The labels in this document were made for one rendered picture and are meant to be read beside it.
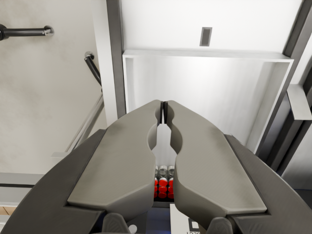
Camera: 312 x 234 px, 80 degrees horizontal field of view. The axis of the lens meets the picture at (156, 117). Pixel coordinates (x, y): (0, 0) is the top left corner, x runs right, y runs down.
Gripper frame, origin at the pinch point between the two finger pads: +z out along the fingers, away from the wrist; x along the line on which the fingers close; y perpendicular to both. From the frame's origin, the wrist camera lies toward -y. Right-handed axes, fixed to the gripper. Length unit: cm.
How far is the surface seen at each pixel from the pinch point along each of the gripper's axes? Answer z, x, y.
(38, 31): 101, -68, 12
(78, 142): 45, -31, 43
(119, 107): 19.6, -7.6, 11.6
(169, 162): 21.3, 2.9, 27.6
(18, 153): 109, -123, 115
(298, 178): 21, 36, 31
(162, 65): 21.4, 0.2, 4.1
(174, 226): 6.2, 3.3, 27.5
